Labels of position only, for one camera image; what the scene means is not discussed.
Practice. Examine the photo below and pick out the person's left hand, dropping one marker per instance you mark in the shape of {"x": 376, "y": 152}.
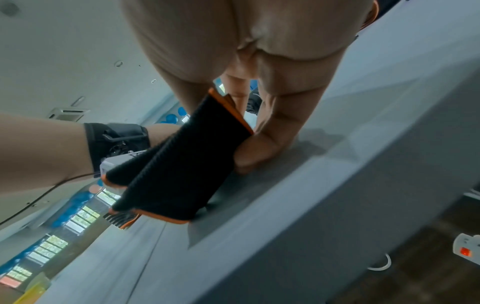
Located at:
{"x": 161, "y": 133}

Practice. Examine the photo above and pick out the person's right hand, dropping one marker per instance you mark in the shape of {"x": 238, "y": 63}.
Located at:
{"x": 240, "y": 38}

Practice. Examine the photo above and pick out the black knit cloth orange trim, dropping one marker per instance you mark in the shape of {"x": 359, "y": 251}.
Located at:
{"x": 187, "y": 166}

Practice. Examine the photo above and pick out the person's left forearm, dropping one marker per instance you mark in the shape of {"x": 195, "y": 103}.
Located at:
{"x": 41, "y": 154}

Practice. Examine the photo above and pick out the blue balloons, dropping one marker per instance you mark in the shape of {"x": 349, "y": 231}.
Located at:
{"x": 173, "y": 117}

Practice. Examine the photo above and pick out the ceiling air conditioner vent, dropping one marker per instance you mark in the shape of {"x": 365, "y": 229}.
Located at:
{"x": 68, "y": 114}

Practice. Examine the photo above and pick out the grey table mat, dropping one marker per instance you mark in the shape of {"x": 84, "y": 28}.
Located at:
{"x": 270, "y": 196}

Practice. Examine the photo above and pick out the row of windows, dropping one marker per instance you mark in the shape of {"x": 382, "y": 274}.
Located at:
{"x": 56, "y": 243}

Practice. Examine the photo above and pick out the yellow box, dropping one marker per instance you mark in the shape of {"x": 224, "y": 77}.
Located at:
{"x": 32, "y": 292}

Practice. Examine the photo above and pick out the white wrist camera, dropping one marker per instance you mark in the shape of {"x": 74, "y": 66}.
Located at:
{"x": 118, "y": 161}

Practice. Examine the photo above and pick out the white power strip red switch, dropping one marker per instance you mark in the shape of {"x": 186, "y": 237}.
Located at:
{"x": 468, "y": 248}

